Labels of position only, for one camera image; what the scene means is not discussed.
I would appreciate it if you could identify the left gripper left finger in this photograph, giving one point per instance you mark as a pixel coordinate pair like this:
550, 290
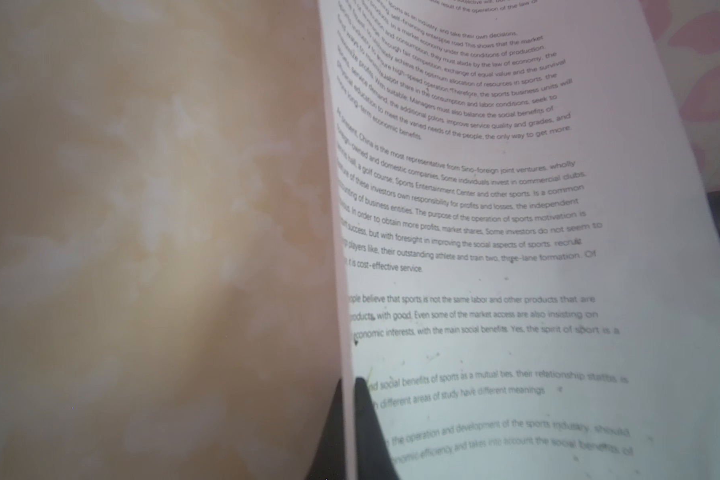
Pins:
329, 460

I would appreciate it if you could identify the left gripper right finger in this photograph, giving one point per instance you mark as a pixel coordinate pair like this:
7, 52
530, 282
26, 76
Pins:
374, 460

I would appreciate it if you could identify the paper sheet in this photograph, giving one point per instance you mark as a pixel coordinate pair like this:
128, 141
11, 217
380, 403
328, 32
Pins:
529, 272

